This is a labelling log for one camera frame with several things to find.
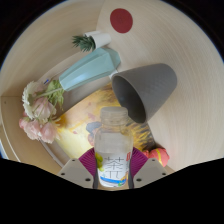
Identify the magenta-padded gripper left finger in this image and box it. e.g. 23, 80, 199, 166
57, 147, 100, 190

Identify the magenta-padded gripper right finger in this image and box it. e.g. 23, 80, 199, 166
128, 147, 169, 190

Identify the clear plastic drink bottle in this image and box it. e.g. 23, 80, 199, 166
93, 106, 134, 188

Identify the red plush toy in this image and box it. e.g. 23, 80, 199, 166
142, 146, 171, 168

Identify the white light bar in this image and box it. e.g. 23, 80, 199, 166
40, 139, 66, 167

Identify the yellow flower painting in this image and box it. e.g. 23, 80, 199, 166
54, 83, 154, 161

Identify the pink and white flower bouquet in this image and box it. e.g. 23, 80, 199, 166
18, 78, 65, 145

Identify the grey mug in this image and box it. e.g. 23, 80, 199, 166
110, 63, 178, 125

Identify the teal faceted vase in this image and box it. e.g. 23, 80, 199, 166
58, 46, 122, 92

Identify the small plant in white pot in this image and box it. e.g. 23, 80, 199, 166
71, 30, 112, 53

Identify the flat round red coaster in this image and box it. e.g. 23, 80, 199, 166
109, 7, 134, 34

